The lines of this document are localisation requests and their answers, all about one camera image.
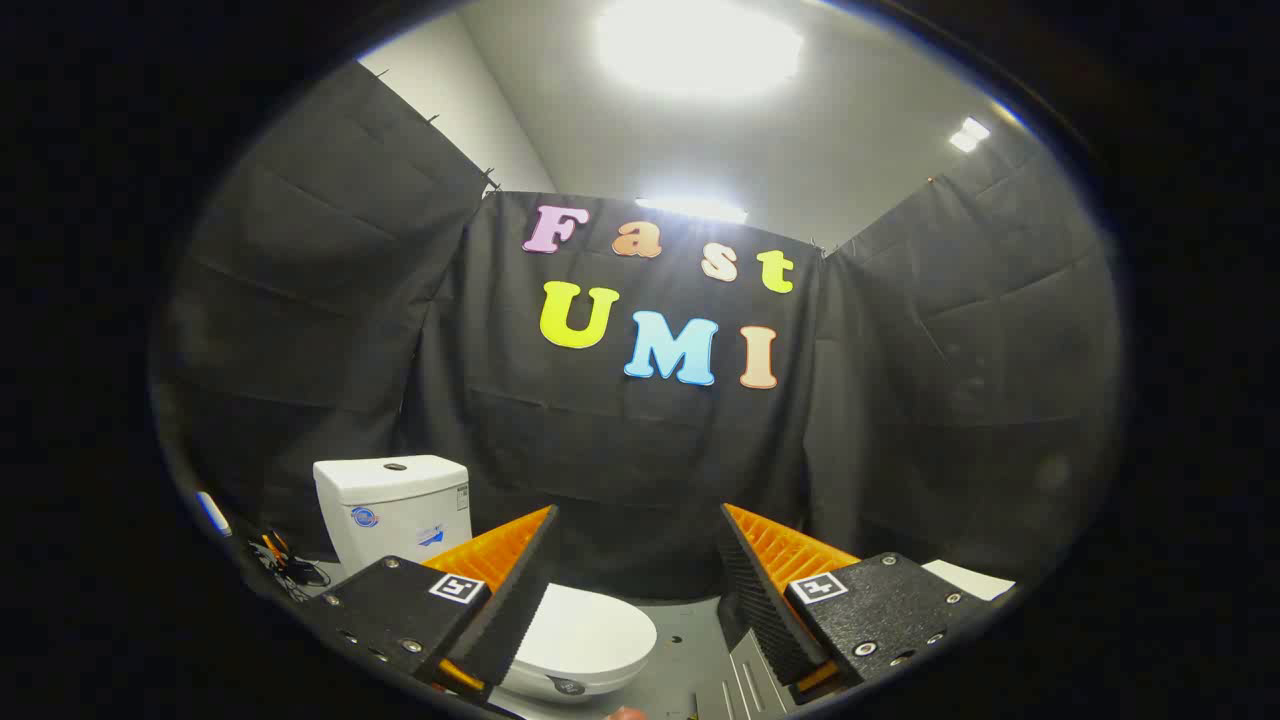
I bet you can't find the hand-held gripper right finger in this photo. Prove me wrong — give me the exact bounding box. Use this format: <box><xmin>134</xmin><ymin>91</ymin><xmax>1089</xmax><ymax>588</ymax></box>
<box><xmin>718</xmin><ymin>503</ymin><xmax>991</xmax><ymax>691</ymax></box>

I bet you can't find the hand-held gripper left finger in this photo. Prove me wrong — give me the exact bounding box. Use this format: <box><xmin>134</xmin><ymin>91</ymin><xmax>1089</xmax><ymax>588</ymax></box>
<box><xmin>318</xmin><ymin>505</ymin><xmax>559</xmax><ymax>704</ymax></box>

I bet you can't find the white toilet lid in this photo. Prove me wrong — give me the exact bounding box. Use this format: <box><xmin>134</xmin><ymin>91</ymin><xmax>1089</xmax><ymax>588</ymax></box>
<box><xmin>510</xmin><ymin>583</ymin><xmax>658</xmax><ymax>681</ymax></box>

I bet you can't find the grey ribbed plastic panel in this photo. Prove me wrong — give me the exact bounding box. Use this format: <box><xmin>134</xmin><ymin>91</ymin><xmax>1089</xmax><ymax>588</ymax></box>
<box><xmin>697</xmin><ymin>630</ymin><xmax>801</xmax><ymax>719</ymax></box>

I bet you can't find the black backdrop cloth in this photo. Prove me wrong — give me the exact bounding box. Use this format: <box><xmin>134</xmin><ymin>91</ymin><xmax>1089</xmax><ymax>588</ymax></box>
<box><xmin>150</xmin><ymin>60</ymin><xmax>1126</xmax><ymax>601</ymax></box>

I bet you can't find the large round ceiling light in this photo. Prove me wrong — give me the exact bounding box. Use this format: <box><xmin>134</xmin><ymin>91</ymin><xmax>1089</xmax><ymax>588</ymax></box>
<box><xmin>597</xmin><ymin>0</ymin><xmax>804</xmax><ymax>99</ymax></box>

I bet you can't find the tangle of black cables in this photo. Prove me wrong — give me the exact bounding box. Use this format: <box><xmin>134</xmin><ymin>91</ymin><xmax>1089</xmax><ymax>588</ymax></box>
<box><xmin>248</xmin><ymin>545</ymin><xmax>332</xmax><ymax>602</ymax></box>

